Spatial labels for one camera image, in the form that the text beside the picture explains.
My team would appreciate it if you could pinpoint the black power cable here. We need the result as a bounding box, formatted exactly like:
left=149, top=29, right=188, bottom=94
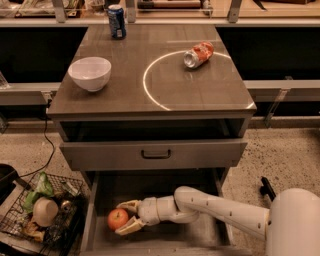
left=18, top=98, right=57, bottom=179

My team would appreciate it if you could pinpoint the red apple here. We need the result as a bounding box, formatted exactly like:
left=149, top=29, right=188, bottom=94
left=107, top=208, right=129, bottom=231

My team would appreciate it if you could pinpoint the crushed orange soda can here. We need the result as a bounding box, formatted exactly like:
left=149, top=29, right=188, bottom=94
left=183, top=41, right=214, bottom=69

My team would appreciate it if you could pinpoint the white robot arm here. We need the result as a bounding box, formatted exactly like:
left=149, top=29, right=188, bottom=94
left=116, top=186, right=320, bottom=256

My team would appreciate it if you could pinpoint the open bottom drawer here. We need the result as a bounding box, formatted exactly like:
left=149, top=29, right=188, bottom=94
left=80, top=169, right=252, bottom=256

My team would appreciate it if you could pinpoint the closed drawer with handle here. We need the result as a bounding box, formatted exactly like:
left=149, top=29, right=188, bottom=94
left=60, top=139, right=247, bottom=171

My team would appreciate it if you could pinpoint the grey drawer cabinet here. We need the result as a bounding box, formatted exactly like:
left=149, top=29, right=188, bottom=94
left=46, top=23, right=258, bottom=256

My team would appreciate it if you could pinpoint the black wire basket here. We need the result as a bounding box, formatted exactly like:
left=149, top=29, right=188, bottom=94
left=1, top=172, right=86, bottom=256

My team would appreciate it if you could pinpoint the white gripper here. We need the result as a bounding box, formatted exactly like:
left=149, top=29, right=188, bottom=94
left=115, top=197, right=160, bottom=236

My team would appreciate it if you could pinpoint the white bowl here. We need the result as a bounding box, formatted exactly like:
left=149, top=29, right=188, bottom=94
left=68, top=57, right=112, bottom=92

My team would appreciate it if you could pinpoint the black metal chair leg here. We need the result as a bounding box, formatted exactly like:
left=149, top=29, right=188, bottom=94
left=259, top=177, right=276, bottom=201

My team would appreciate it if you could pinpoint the blue soda can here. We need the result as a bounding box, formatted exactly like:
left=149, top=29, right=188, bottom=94
left=107, top=4, right=126, bottom=39

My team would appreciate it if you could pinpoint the beige cup in basket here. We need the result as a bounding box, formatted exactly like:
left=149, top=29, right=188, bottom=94
left=33, top=197, right=59, bottom=227

